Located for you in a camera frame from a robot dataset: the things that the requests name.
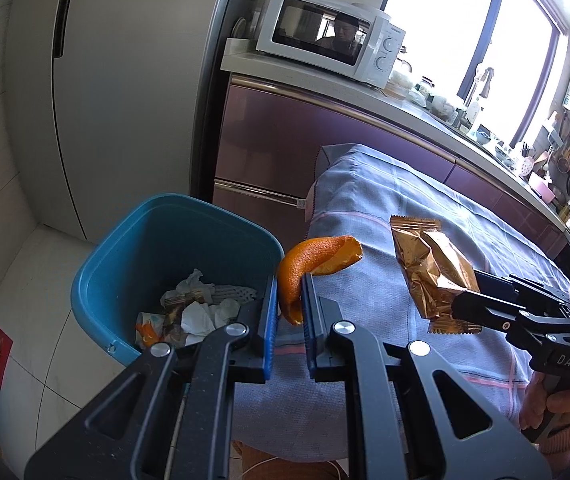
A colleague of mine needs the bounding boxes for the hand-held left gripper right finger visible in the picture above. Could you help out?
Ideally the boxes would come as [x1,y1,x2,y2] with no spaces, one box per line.
[301,271,553,480]

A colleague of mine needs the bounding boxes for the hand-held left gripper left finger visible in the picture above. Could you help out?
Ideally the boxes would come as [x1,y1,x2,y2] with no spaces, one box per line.
[24,274,280,480]

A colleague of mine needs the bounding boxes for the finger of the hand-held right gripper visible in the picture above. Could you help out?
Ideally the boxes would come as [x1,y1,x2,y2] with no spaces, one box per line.
[451,290,570,349]
[472,269,570,312]

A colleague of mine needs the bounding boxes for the white tissue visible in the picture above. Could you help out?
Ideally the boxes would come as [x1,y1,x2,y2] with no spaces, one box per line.
[181,300,242,337]

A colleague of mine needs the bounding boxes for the large orange peel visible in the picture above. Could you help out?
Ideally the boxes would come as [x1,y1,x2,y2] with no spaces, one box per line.
[277,235,364,326]

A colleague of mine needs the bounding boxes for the wide gold wrapper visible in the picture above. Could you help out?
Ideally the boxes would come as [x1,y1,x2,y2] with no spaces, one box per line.
[390,215,484,336]

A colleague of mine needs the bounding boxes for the small orange peel piece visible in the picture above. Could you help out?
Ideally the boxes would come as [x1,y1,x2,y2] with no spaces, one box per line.
[136,324,160,349]

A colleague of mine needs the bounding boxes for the dotted paper cup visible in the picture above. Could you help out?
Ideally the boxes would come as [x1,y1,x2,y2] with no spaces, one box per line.
[137,311,166,334]

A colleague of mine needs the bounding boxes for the blue plastic bin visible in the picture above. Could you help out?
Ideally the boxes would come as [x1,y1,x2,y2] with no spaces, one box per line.
[71,193,286,369]

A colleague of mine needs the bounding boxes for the pink bowl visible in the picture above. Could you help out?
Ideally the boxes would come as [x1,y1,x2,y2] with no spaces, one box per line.
[529,172,556,200]

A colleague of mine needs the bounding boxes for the blue checked tablecloth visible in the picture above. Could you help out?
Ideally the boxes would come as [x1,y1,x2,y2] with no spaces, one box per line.
[232,143,570,462]

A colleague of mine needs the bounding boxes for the purple base cabinets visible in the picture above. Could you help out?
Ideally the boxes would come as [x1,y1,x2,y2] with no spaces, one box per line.
[213,72,570,262]

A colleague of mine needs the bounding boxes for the clear food container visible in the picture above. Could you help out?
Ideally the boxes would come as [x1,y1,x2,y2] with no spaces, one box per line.
[430,95,456,121]

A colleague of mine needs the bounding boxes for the metal sink faucet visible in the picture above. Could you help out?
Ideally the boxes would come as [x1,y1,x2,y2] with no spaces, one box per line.
[465,66,495,126]

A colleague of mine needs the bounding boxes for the glass kettle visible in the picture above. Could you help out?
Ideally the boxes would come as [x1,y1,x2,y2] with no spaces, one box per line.
[385,55,414,99]

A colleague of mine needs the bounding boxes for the dark framed kitchen window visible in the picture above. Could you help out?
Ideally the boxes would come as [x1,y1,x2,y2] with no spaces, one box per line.
[382,0,570,147]

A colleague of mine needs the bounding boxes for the grey refrigerator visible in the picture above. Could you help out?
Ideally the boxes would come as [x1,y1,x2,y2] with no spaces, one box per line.
[5,0,246,247]

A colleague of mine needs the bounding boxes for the white microwave oven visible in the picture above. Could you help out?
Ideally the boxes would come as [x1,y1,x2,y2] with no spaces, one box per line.
[256,0,407,89]

